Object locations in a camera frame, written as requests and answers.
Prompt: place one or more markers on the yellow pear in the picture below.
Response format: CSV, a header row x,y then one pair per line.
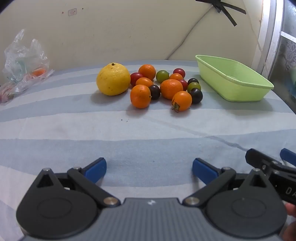
x,y
113,79

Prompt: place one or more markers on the clear plastic bag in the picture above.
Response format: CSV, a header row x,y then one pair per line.
x,y
25,60

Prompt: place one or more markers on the aluminium window frame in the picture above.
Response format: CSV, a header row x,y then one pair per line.
x,y
268,34

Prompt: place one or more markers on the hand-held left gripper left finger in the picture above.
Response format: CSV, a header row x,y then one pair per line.
x,y
96,169

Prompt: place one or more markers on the orange mandarin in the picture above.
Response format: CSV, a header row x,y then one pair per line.
x,y
147,71
140,96

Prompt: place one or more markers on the black tape cross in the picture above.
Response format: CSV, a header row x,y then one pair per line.
x,y
222,8

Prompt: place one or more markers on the person's right hand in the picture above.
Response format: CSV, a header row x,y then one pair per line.
x,y
291,209

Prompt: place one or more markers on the green cherry tomato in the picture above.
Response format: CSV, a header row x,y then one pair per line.
x,y
193,86
162,76

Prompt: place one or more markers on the orange cherry tomato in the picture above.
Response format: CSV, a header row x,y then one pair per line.
x,y
176,76
182,100
144,81

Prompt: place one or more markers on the light green plastic basket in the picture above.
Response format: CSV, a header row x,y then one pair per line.
x,y
233,81

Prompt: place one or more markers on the small orange object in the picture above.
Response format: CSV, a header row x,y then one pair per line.
x,y
38,72

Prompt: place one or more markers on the red cherry tomato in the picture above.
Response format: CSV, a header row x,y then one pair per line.
x,y
179,72
184,84
135,77

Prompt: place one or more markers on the small pink wall sticker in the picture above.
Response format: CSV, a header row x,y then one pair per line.
x,y
72,12

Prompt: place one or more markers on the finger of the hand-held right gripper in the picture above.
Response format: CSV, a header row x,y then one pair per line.
x,y
261,158
289,157

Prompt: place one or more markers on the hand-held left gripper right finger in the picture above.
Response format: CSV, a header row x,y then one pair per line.
x,y
204,170

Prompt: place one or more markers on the frosted patterned window glass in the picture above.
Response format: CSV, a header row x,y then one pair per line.
x,y
288,55

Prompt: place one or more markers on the dark purple cherry tomato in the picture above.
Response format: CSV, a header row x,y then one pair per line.
x,y
196,95
154,91
193,80

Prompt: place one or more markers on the blue striped bedsheet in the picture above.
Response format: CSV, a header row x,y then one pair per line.
x,y
138,139

